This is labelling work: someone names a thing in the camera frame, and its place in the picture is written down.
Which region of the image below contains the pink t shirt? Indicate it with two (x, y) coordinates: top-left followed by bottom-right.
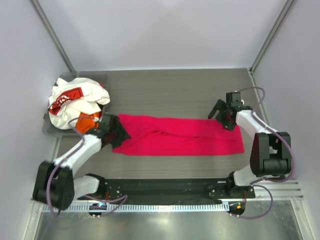
(113, 114), (245, 156)

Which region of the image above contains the white t shirt red print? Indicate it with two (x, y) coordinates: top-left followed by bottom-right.
(47, 77), (111, 130)

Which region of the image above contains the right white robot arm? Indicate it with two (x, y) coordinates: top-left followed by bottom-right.
(208, 91), (294, 198)

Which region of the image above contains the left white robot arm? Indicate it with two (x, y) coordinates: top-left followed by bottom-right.
(32, 113), (131, 215)

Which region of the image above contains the orange t shirt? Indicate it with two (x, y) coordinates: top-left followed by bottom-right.
(75, 112), (102, 134)

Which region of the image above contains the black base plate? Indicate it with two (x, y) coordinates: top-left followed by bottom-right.
(76, 177), (256, 208)

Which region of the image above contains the right aluminium frame post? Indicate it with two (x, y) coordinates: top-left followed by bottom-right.
(248, 0), (297, 76)

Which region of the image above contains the aluminium frame post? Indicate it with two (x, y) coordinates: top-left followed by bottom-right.
(29, 0), (77, 76)
(248, 0), (297, 76)

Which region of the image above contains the aluminium front rail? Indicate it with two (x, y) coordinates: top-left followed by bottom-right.
(30, 181), (305, 205)

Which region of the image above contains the white slotted cable duct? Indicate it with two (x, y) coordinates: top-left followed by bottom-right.
(62, 201), (230, 213)

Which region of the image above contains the left aluminium frame post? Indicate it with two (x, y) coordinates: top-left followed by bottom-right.
(29, 0), (77, 76)

